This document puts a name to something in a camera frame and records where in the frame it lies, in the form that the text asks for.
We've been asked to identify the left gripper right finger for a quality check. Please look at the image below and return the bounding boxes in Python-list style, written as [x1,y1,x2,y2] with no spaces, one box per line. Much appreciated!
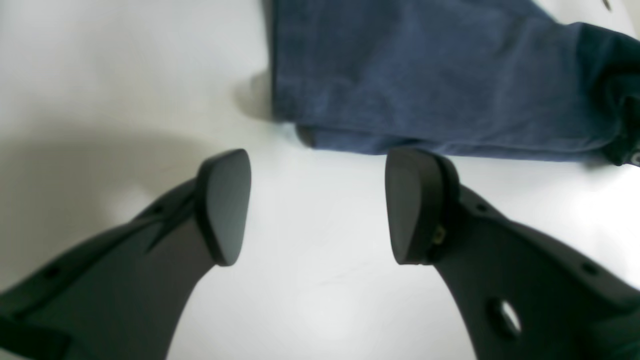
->
[385,148,640,360]

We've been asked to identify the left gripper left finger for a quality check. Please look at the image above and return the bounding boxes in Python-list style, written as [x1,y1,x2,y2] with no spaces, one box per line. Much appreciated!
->
[0,149,252,360]

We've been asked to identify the dark blue T-shirt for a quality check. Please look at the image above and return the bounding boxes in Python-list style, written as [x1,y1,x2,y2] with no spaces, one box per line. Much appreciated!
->
[270,0,640,166]

